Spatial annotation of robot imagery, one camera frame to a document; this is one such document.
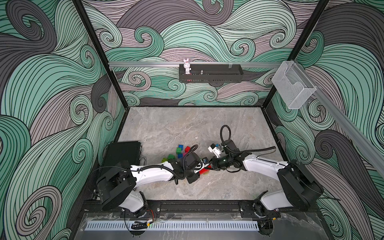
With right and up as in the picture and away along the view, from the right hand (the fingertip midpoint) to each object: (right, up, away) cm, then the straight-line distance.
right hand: (204, 169), depth 81 cm
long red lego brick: (0, -1, 0) cm, 1 cm away
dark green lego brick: (-15, +8, +11) cm, 20 cm away
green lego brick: (-20, +4, +11) cm, 23 cm away
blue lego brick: (-14, +10, +14) cm, 22 cm away
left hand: (-4, -1, +1) cm, 4 cm away
